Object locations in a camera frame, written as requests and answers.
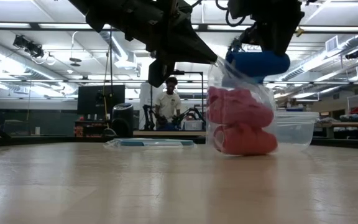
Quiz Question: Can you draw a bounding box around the black monitor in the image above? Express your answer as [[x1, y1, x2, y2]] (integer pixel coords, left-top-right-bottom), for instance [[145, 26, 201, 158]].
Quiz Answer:
[[77, 85, 126, 116]]

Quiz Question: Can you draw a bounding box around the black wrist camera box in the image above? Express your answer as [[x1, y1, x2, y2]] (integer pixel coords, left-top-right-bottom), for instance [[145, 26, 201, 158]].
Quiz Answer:
[[259, 21, 304, 57], [147, 58, 177, 88]]

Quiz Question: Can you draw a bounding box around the pink bandage roll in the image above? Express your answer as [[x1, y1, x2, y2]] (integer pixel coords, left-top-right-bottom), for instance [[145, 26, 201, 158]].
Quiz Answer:
[[206, 86, 275, 129]]

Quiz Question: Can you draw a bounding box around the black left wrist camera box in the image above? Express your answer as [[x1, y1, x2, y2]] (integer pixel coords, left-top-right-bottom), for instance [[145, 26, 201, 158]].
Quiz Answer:
[[147, 58, 177, 88]]

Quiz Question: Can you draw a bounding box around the clear lid teal seal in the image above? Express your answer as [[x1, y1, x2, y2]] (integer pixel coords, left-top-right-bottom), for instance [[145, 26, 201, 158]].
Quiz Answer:
[[104, 138, 196, 151]]

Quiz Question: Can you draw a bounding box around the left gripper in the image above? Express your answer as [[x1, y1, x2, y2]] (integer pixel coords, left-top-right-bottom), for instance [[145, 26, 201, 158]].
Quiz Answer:
[[126, 0, 219, 64]]

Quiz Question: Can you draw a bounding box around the blue bandage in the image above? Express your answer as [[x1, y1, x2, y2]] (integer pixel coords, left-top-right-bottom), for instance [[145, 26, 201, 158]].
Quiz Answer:
[[224, 50, 291, 85]]

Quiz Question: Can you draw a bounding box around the person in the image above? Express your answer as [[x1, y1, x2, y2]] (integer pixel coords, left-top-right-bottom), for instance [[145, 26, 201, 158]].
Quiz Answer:
[[154, 77, 182, 131]]

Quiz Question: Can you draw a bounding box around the dark shelf with red items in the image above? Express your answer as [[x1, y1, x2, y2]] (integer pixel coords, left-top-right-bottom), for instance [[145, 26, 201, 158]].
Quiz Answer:
[[74, 119, 112, 139]]

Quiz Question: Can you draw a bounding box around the white storage bin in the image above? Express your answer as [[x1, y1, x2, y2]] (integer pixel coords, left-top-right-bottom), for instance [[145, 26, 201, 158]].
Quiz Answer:
[[183, 119, 203, 131]]

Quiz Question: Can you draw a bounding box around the pink soft object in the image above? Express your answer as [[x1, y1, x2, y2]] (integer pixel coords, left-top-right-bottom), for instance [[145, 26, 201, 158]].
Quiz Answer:
[[213, 123, 279, 156]]

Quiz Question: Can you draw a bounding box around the wooden side table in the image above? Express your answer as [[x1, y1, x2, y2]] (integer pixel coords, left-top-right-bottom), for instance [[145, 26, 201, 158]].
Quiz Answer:
[[317, 121, 358, 139]]

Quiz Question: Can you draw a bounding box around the clear plastic container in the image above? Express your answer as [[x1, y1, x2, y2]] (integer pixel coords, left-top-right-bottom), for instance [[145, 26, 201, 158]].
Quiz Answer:
[[268, 111, 320, 153]]

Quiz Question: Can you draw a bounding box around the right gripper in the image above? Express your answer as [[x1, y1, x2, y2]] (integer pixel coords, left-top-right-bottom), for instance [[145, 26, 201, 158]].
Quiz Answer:
[[228, 0, 306, 50]]

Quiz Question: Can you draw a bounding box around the blue storage bin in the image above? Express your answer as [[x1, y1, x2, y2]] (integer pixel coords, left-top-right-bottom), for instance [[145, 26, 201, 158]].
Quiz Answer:
[[162, 123, 183, 132]]

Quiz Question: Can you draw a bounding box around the wooden background table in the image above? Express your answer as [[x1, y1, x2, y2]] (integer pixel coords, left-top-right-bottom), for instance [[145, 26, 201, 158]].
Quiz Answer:
[[133, 130, 208, 139]]

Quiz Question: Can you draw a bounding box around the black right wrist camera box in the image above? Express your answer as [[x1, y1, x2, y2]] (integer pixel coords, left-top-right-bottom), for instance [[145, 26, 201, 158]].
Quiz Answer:
[[259, 21, 304, 57]]

